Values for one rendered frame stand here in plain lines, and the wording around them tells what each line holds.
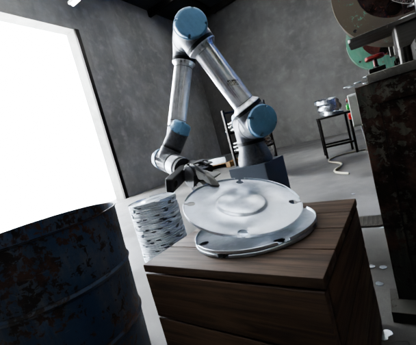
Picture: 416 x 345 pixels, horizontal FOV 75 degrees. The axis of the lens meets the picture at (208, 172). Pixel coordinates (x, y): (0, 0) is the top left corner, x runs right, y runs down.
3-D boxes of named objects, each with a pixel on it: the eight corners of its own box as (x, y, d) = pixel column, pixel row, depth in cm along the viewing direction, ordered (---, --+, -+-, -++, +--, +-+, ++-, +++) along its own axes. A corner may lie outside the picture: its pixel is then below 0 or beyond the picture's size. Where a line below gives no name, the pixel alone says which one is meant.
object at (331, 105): (326, 159, 360) (313, 100, 353) (323, 155, 402) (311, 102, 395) (359, 152, 346) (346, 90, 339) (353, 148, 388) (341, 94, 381)
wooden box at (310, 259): (182, 398, 65) (141, 265, 62) (250, 302, 96) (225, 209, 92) (372, 488, 42) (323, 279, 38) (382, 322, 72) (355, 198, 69)
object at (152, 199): (132, 210, 146) (131, 209, 146) (125, 205, 172) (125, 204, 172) (181, 194, 157) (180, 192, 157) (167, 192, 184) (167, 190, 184)
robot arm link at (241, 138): (258, 138, 126) (251, 109, 125) (269, 135, 113) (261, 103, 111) (234, 144, 124) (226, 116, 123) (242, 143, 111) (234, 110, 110)
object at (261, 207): (172, 239, 55) (172, 235, 55) (191, 181, 82) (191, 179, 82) (318, 237, 52) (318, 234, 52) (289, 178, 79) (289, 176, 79)
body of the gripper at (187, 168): (214, 161, 86) (191, 153, 95) (192, 168, 81) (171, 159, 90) (215, 183, 89) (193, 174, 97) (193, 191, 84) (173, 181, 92)
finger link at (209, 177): (230, 172, 78) (210, 164, 85) (215, 177, 75) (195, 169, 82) (230, 181, 79) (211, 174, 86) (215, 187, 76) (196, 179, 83)
